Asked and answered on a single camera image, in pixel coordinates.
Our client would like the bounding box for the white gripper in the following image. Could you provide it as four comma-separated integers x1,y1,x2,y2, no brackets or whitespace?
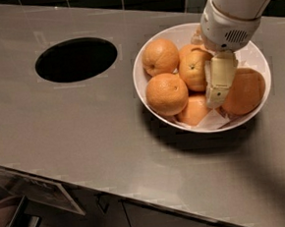
191,0,260,109

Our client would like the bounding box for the orange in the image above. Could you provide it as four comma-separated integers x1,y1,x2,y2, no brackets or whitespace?
145,73,189,117
222,68,265,116
179,44,205,60
176,93,210,126
142,38,180,77
178,49,213,92

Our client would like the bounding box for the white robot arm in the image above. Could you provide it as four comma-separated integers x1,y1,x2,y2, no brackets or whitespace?
199,0,270,109

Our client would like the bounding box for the white ceramic bowl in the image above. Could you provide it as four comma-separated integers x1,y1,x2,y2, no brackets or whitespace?
133,23,271,133

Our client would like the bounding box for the white tissue paper lining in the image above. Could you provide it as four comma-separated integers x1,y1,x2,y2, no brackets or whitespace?
167,43,271,133

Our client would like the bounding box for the orange front bottom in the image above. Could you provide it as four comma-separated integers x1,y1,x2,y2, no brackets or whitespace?
176,93,210,126

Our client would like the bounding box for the dark cabinet drawer front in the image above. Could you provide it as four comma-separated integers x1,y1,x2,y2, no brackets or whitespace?
123,200,237,227

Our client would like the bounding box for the grey framed panel below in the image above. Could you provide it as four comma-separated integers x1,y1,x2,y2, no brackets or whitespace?
0,167,86,216

